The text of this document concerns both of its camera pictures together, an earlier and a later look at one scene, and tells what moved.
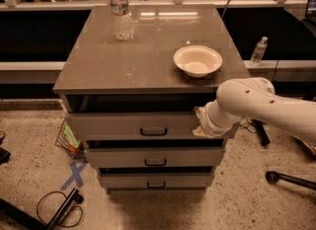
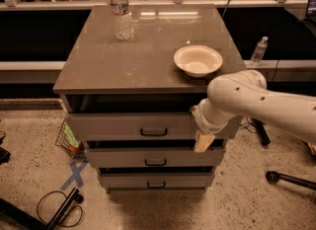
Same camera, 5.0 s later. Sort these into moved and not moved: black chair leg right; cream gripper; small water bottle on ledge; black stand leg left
Moved: cream gripper
Not moved: black stand leg left; black chair leg right; small water bottle on ledge
